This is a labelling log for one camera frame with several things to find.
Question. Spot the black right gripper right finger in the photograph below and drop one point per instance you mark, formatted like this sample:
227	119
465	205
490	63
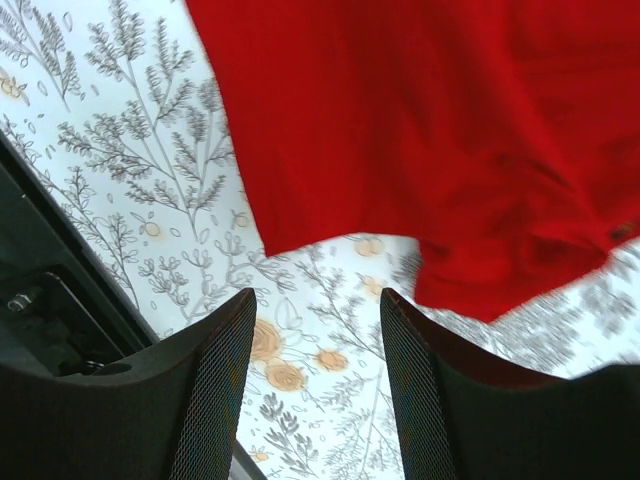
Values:
464	413

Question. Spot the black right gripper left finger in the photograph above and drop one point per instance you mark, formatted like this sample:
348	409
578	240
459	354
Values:
170	411

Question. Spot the red t shirt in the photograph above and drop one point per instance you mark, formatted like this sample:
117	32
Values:
503	136

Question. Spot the floral patterned table mat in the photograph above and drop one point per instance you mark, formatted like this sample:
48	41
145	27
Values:
115	108

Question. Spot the black table front rail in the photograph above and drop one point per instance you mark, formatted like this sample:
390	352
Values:
60	314

